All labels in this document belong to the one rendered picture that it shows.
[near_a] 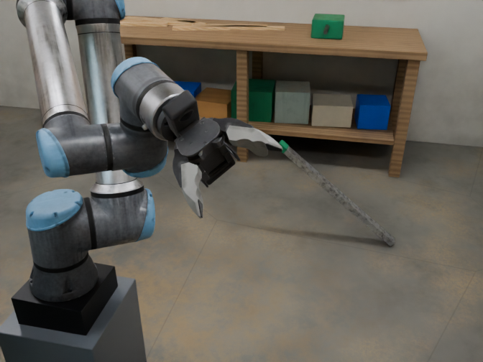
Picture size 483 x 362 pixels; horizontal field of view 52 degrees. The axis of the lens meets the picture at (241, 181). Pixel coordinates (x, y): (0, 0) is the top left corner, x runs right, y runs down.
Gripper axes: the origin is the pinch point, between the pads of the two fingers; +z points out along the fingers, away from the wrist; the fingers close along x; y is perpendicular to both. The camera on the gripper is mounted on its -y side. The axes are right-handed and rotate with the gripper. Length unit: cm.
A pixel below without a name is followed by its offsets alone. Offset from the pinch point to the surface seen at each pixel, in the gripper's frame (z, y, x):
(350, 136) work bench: -130, 214, -109
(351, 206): -72, 177, -61
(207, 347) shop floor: -50, 141, 37
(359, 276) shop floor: -43, 182, -37
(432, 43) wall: -141, 210, -200
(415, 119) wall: -131, 258, -170
